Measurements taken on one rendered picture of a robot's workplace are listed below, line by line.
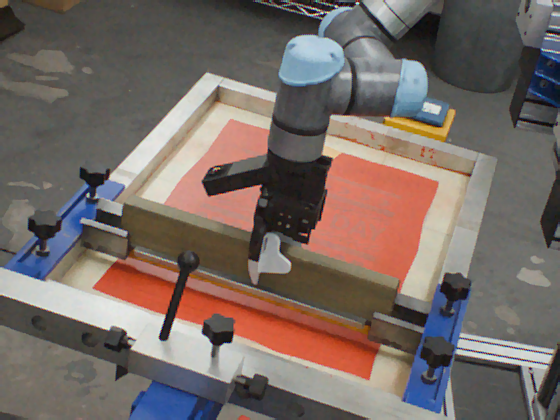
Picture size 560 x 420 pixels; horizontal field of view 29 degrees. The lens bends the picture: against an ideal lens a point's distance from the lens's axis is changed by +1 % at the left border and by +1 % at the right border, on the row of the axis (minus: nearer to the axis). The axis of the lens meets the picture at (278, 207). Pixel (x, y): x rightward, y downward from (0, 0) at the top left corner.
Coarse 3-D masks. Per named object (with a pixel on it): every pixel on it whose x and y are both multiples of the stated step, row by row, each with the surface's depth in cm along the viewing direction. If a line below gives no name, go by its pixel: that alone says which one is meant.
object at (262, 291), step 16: (144, 256) 157; (160, 256) 157; (192, 272) 156; (208, 272) 155; (240, 288) 155; (256, 288) 154; (288, 304) 154; (304, 304) 153; (336, 320) 152; (352, 320) 152
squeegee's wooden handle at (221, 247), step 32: (128, 224) 157; (160, 224) 155; (192, 224) 154; (224, 224) 155; (224, 256) 154; (288, 256) 151; (320, 256) 152; (288, 288) 154; (320, 288) 152; (352, 288) 151; (384, 288) 149
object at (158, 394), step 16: (160, 384) 128; (144, 400) 125; (160, 400) 126; (176, 400) 126; (192, 400) 127; (208, 400) 134; (144, 416) 123; (160, 416) 124; (176, 416) 124; (192, 416) 127
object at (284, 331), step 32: (352, 160) 200; (416, 192) 195; (416, 224) 185; (384, 256) 175; (256, 320) 155; (288, 320) 157; (320, 320) 158; (288, 352) 151; (320, 352) 152; (352, 352) 153
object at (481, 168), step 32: (192, 96) 203; (224, 96) 210; (256, 96) 208; (160, 128) 191; (352, 128) 205; (384, 128) 206; (128, 160) 180; (160, 160) 186; (416, 160) 205; (448, 160) 203; (480, 160) 202; (128, 192) 174; (480, 192) 191; (480, 224) 182; (448, 256) 172; (256, 352) 144
